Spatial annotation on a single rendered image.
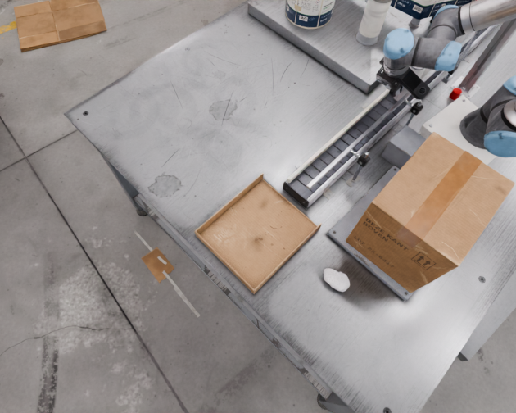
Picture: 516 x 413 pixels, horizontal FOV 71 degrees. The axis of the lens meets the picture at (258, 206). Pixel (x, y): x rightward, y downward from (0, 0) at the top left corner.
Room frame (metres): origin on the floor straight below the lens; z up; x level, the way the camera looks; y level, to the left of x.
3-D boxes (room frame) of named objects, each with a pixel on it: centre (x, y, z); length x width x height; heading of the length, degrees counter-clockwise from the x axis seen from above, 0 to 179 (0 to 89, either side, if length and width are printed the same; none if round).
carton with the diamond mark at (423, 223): (0.45, -0.46, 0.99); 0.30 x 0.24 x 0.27; 140
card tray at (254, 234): (0.44, -0.01, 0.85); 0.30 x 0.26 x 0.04; 138
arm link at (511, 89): (0.83, -0.78, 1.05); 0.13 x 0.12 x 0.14; 158
